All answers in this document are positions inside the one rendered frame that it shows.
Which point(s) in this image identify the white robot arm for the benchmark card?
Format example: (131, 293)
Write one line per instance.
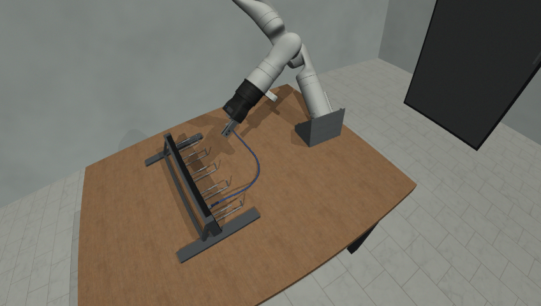
(287, 49)

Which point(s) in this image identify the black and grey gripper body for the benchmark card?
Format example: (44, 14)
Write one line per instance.
(248, 94)

